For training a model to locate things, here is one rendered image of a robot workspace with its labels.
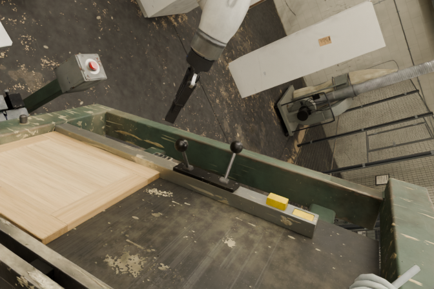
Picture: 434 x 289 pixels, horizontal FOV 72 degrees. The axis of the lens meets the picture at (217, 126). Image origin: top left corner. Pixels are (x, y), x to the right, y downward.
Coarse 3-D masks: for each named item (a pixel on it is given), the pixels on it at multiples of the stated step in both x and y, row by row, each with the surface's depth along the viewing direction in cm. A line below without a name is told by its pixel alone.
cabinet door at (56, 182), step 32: (0, 160) 86; (32, 160) 88; (64, 160) 91; (96, 160) 93; (128, 160) 96; (0, 192) 71; (32, 192) 73; (64, 192) 75; (96, 192) 76; (128, 192) 79; (32, 224) 62; (64, 224) 63
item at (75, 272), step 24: (0, 240) 53; (24, 240) 51; (0, 264) 47; (24, 264) 46; (48, 264) 47; (72, 264) 47; (0, 288) 49; (24, 288) 45; (48, 288) 43; (72, 288) 46; (96, 288) 44
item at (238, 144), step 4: (232, 144) 84; (236, 144) 84; (240, 144) 84; (232, 148) 84; (236, 148) 83; (240, 148) 84; (232, 152) 85; (236, 152) 84; (232, 156) 84; (232, 160) 84; (228, 168) 84; (228, 172) 84; (224, 176) 84; (220, 180) 83; (224, 180) 83; (228, 180) 83
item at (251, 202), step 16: (64, 128) 108; (80, 128) 110; (96, 144) 101; (112, 144) 100; (144, 160) 93; (160, 160) 94; (160, 176) 91; (176, 176) 88; (208, 192) 84; (224, 192) 81; (240, 192) 81; (256, 192) 82; (240, 208) 80; (256, 208) 78; (272, 208) 76; (288, 208) 77; (288, 224) 75; (304, 224) 73
